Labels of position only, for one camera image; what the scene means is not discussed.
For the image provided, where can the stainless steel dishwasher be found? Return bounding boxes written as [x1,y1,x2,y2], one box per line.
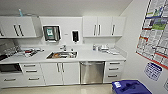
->
[79,60,106,85]

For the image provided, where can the blue dish soap bottle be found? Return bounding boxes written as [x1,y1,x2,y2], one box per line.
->
[92,44,97,52]

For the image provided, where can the small white bottle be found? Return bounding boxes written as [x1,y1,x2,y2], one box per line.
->
[95,45,100,52]

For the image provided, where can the black soap dispenser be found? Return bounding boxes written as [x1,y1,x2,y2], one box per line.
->
[71,29,81,44]

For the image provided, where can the stack of white plates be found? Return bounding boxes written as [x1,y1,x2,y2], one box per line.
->
[99,44,112,53]

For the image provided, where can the chrome faucet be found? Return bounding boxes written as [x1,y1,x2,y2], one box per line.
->
[59,44,68,53]

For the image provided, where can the steel paper towel dispenser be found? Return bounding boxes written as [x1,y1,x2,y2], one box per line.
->
[42,25,62,44]

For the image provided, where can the white drawer unit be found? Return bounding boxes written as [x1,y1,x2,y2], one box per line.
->
[0,62,46,89]
[103,59,127,84]

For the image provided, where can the white two-door base cabinet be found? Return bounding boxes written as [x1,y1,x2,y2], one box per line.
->
[40,61,81,86]

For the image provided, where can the blue recycling bin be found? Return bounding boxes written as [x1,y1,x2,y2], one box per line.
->
[111,79,144,94]

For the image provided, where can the blue recycling sign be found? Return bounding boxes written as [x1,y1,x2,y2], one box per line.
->
[143,61,164,82]

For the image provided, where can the blue spray bottle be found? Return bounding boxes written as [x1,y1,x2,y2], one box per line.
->
[18,8,24,18]

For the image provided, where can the black built-in microwave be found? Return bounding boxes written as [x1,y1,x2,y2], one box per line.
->
[0,62,23,74]

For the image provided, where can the dark coffee machine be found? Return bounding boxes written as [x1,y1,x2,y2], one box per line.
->
[0,40,16,62]

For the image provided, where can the green recycling sign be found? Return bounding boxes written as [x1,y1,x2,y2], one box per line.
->
[162,78,168,93]

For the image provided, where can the black cabinet door handle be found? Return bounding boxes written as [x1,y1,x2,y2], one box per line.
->
[92,23,97,37]
[97,23,102,37]
[111,23,116,36]

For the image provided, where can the wall notice board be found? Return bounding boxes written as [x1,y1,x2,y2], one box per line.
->
[135,0,168,71]

